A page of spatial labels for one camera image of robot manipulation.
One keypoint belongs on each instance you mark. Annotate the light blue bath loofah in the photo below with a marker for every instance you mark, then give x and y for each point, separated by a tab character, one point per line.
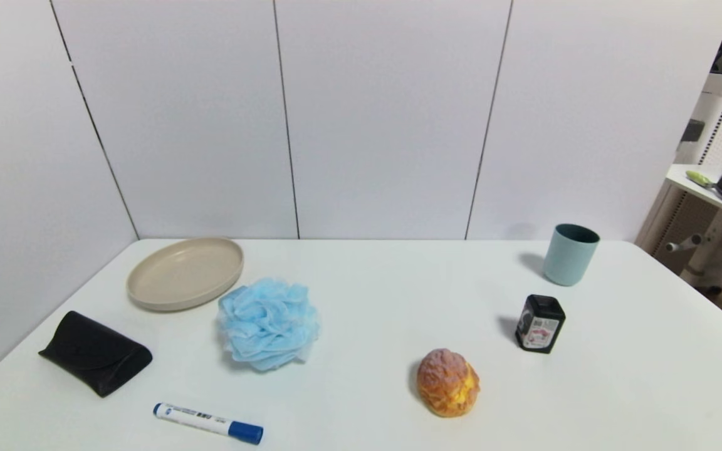
268	322

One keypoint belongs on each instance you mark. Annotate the beige round plate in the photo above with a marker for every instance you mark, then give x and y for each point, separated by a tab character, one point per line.
179	272

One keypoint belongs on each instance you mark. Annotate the cream puff bread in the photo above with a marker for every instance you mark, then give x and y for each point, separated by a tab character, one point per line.
447	383

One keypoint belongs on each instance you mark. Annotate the black square tin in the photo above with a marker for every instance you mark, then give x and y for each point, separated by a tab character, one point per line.
539	322

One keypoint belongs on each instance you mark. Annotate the teal plastic cup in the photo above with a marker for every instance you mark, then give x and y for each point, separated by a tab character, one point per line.
568	255

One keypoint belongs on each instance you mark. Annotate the white marker with blue cap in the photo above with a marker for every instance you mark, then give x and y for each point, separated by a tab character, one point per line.
204	421

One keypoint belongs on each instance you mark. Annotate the black glasses case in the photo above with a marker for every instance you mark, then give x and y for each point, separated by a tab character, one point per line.
94	352

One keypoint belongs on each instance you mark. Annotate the white side table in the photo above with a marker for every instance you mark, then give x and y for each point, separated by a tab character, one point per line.
721	238

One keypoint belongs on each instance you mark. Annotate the white pegboard panel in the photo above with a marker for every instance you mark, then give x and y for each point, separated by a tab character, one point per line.
712	134

